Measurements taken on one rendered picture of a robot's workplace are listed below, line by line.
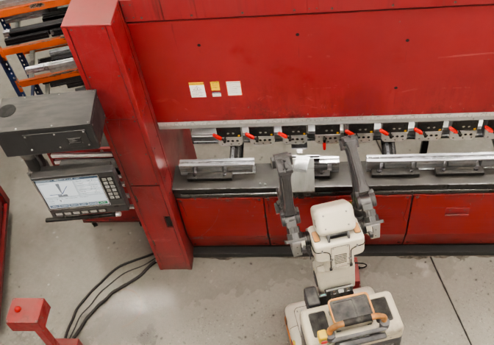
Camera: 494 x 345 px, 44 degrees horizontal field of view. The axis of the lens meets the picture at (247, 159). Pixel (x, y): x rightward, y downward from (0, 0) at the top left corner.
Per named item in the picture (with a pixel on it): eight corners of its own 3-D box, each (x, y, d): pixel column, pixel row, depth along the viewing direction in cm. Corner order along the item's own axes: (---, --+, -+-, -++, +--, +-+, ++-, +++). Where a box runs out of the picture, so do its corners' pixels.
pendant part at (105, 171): (52, 218, 350) (29, 179, 323) (56, 201, 358) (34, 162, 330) (129, 211, 348) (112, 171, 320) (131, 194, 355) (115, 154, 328)
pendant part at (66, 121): (48, 229, 362) (-12, 133, 298) (55, 196, 378) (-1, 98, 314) (131, 221, 360) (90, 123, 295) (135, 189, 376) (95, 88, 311)
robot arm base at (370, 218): (363, 226, 329) (384, 222, 330) (359, 212, 329) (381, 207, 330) (359, 226, 338) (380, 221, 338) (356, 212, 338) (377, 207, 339)
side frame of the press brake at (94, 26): (159, 270, 464) (59, 26, 290) (173, 182, 519) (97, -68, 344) (192, 270, 462) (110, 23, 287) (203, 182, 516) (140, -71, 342)
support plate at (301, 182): (285, 193, 376) (285, 191, 376) (286, 160, 393) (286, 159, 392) (314, 192, 374) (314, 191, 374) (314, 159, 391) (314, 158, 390)
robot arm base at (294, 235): (286, 244, 327) (307, 239, 327) (282, 229, 327) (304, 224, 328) (284, 243, 335) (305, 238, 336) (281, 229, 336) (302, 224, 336)
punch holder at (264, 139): (251, 145, 380) (248, 127, 367) (251, 135, 385) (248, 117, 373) (274, 145, 378) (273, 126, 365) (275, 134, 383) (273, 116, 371)
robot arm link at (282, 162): (275, 169, 305) (295, 165, 305) (270, 152, 315) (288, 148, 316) (283, 229, 334) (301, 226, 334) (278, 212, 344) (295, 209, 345)
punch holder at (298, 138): (282, 144, 377) (281, 126, 365) (283, 134, 383) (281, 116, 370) (306, 143, 376) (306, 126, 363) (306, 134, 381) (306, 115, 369)
